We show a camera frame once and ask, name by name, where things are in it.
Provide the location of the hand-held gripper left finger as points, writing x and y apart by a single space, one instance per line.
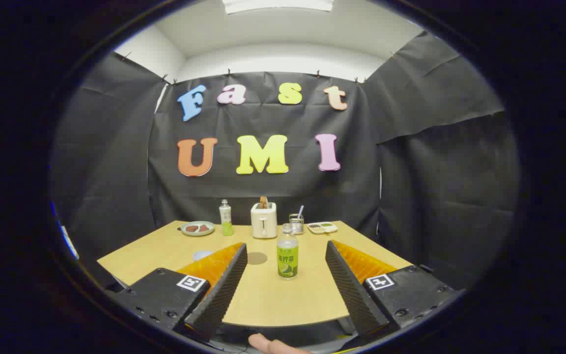
224 290

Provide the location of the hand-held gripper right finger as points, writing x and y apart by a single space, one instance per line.
349 290

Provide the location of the pale blue cup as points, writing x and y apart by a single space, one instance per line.
201 254

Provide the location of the round brown coaster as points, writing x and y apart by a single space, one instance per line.
257 258

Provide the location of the green label juice bottle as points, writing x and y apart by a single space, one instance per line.
287 260

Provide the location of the slim white green bottle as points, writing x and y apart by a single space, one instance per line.
226 219

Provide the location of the pale green plate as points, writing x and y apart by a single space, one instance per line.
197 233

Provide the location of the brown meat piece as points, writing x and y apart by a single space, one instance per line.
192 228
204 227

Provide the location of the white compartment tray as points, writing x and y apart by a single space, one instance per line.
322 228

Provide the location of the cream toaster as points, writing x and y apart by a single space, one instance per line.
263 223

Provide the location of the white spoon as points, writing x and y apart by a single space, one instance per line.
300 211

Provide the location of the brown bread slice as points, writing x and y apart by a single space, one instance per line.
264 202

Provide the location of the ceiling light panel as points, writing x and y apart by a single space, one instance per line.
278 5

